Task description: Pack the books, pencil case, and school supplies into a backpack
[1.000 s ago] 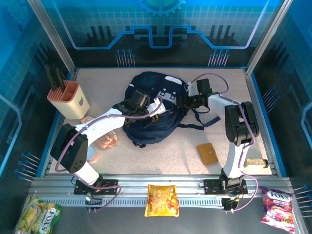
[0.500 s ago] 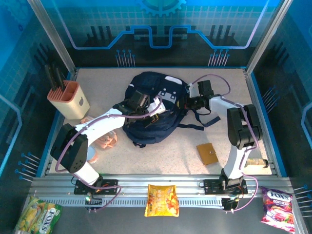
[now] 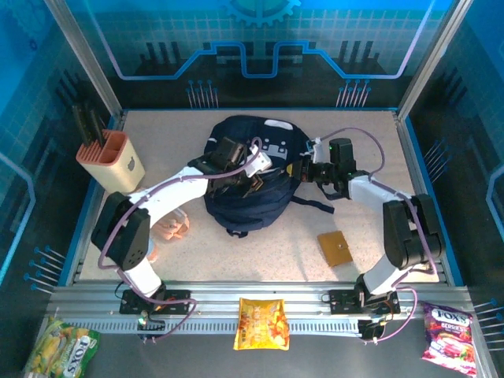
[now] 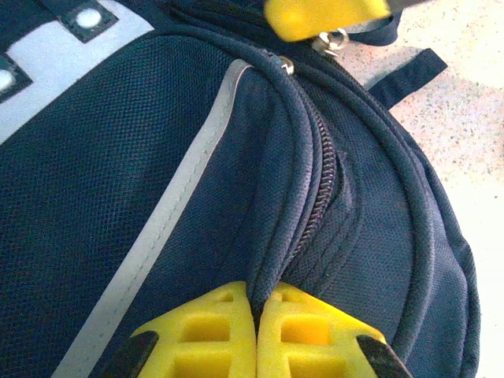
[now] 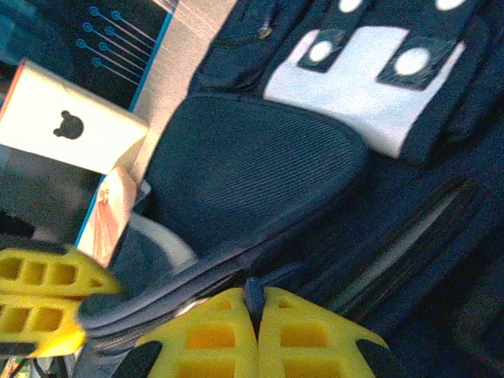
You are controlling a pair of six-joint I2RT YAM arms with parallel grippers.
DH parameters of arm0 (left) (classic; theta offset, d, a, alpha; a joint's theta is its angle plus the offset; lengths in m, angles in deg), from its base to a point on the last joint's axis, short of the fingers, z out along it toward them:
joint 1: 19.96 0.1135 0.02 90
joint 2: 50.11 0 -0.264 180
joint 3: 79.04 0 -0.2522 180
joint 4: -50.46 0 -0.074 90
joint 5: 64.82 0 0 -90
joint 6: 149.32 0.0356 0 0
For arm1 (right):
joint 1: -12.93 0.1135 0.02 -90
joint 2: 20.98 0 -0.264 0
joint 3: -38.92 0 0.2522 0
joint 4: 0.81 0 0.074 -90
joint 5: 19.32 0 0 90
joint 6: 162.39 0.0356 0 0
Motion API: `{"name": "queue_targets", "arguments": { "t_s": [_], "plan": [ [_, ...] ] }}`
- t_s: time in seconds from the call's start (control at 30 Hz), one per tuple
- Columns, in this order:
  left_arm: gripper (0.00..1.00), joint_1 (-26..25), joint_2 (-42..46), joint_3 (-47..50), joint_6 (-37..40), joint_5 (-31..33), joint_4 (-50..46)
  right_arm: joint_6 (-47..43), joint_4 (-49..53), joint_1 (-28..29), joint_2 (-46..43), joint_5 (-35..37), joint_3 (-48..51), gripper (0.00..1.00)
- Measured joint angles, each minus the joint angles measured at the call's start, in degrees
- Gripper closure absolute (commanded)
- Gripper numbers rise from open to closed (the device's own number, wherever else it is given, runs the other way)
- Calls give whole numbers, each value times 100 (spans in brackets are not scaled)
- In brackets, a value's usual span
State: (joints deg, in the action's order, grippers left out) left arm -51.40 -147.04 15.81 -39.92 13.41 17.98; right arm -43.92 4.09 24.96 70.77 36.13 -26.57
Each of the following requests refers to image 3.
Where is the navy blue backpack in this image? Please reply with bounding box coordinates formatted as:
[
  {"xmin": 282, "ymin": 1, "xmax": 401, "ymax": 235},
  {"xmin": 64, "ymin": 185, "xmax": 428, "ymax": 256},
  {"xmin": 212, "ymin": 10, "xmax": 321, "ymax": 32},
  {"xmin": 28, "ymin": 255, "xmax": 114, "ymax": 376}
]
[{"xmin": 203, "ymin": 115, "xmax": 335, "ymax": 239}]

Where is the brown leather wallet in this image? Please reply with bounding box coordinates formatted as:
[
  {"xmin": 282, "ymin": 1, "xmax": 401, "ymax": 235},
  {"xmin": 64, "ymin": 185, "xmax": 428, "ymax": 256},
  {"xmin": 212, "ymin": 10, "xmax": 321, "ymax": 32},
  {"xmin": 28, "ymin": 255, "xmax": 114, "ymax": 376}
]
[{"xmin": 317, "ymin": 231, "xmax": 354, "ymax": 269}]

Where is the pink translucent pencil case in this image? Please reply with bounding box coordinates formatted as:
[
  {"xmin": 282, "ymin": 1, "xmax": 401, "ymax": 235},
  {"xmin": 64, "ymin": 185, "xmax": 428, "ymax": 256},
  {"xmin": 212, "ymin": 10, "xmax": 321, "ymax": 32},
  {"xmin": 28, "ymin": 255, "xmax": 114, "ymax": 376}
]
[{"xmin": 151, "ymin": 208, "xmax": 191, "ymax": 243}]

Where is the beige terracotta knife holder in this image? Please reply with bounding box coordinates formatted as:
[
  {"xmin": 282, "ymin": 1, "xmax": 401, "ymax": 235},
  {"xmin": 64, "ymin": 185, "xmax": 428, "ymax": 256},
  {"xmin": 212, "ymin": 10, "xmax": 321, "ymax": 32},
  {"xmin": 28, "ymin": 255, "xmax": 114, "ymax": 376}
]
[{"xmin": 75, "ymin": 129, "xmax": 146, "ymax": 194}]

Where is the yellow chips bag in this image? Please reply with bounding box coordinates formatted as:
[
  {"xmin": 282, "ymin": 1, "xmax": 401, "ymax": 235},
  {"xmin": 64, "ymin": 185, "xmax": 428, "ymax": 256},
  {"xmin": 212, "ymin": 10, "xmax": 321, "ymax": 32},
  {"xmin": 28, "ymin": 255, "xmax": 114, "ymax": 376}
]
[{"xmin": 232, "ymin": 298, "xmax": 291, "ymax": 351}]

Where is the purple Fox's candy bag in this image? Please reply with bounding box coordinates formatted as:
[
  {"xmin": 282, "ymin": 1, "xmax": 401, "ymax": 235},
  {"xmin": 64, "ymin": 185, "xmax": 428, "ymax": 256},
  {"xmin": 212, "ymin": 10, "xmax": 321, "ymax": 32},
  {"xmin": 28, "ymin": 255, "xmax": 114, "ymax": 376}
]
[{"xmin": 421, "ymin": 301, "xmax": 477, "ymax": 375}]

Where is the green Fox's candy bag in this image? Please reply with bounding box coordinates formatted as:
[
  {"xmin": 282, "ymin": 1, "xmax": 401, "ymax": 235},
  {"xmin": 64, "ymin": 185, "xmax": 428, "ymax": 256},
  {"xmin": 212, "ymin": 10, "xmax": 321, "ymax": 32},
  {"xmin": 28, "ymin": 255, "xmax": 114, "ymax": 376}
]
[{"xmin": 22, "ymin": 317, "xmax": 102, "ymax": 378}]

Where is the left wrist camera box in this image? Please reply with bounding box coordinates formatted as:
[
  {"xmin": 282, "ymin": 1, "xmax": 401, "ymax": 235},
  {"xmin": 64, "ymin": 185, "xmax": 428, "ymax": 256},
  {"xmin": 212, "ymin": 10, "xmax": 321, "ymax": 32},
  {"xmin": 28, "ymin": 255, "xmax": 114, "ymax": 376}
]
[{"xmin": 246, "ymin": 145, "xmax": 273, "ymax": 177}]

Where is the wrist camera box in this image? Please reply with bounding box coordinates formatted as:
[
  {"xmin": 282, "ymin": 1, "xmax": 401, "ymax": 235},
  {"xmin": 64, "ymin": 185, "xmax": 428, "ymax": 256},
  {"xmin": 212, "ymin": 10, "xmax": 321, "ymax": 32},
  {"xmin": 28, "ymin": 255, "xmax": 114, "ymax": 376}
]
[
  {"xmin": 246, "ymin": 145, "xmax": 273, "ymax": 177},
  {"xmin": 302, "ymin": 136, "xmax": 328, "ymax": 162}
]

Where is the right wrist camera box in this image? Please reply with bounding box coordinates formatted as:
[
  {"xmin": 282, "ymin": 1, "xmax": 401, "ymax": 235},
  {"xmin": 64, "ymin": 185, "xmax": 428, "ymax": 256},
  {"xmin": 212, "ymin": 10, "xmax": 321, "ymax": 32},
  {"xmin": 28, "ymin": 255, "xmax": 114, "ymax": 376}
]
[{"xmin": 302, "ymin": 136, "xmax": 328, "ymax": 162}]

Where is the aluminium mounting rail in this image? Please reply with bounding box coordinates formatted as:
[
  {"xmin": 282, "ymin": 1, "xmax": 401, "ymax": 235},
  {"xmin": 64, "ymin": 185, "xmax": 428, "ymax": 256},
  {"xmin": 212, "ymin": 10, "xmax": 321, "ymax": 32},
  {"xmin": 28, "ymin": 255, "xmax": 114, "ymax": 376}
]
[{"xmin": 46, "ymin": 281, "xmax": 473, "ymax": 319}]

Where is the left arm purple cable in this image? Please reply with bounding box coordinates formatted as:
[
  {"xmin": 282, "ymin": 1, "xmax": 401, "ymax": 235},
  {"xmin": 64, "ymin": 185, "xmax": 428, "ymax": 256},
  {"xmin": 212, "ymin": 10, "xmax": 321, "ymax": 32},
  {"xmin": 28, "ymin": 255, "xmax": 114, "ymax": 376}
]
[{"xmin": 97, "ymin": 135, "xmax": 264, "ymax": 343}]

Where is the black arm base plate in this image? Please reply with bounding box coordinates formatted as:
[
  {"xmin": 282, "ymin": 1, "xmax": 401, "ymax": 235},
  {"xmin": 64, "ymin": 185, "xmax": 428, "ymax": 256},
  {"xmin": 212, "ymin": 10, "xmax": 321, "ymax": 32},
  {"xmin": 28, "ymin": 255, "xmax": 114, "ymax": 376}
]
[
  {"xmin": 328, "ymin": 289, "xmax": 401, "ymax": 316},
  {"xmin": 120, "ymin": 289, "xmax": 192, "ymax": 316}
]

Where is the black knife handle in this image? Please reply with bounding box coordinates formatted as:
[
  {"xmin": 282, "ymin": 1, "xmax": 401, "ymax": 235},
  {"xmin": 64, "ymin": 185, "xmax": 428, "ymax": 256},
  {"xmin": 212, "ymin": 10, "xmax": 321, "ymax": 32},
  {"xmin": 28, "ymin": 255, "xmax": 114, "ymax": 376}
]
[
  {"xmin": 89, "ymin": 106, "xmax": 106, "ymax": 149},
  {"xmin": 80, "ymin": 101, "xmax": 98, "ymax": 145},
  {"xmin": 72, "ymin": 103, "xmax": 88, "ymax": 146}
]

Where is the grey slotted cable duct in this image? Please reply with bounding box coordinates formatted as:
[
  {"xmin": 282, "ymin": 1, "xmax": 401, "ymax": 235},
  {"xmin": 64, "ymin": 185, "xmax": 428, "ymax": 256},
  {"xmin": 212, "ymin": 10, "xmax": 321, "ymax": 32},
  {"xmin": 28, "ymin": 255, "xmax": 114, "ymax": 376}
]
[{"xmin": 58, "ymin": 317, "xmax": 363, "ymax": 336}]

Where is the aluminium frame post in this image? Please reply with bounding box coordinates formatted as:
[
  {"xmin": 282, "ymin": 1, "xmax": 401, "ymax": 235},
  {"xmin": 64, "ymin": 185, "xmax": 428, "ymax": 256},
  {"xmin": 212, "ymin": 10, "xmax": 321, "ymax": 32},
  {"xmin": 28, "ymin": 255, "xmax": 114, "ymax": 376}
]
[
  {"xmin": 43, "ymin": 0, "xmax": 126, "ymax": 121},
  {"xmin": 397, "ymin": 0, "xmax": 473, "ymax": 121}
]

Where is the black controller box with wires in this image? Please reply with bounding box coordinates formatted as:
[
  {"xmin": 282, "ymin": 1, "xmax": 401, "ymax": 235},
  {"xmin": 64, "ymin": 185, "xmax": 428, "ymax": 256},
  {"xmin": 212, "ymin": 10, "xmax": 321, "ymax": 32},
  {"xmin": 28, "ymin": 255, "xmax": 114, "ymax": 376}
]
[
  {"xmin": 136, "ymin": 314, "xmax": 166, "ymax": 343},
  {"xmin": 357, "ymin": 318, "xmax": 385, "ymax": 346}
]

